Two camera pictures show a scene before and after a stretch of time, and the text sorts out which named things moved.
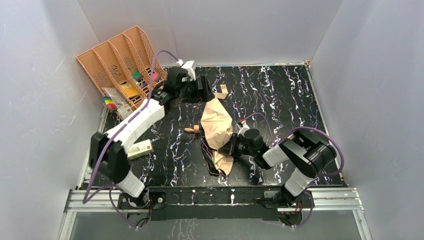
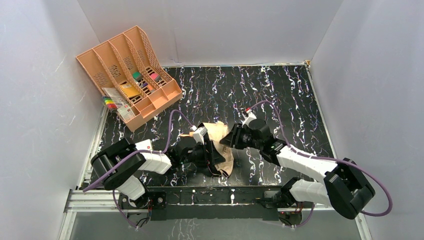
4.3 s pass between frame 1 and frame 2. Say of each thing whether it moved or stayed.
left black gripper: moved
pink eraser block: stayed
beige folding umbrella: moved
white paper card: stayed
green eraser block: stayed
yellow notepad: stayed
